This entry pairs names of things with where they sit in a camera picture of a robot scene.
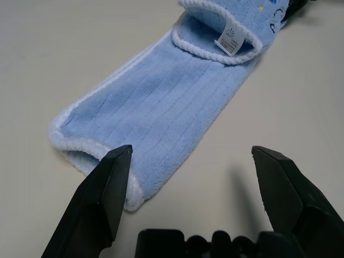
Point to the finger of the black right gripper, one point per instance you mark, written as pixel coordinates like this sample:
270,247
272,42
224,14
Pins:
297,4

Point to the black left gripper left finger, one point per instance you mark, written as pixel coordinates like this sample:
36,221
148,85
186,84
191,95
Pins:
91,204

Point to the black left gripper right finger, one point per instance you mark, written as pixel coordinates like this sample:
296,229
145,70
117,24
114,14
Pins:
290,193

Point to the light blue towel white trim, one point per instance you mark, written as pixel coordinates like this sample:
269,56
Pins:
166,107

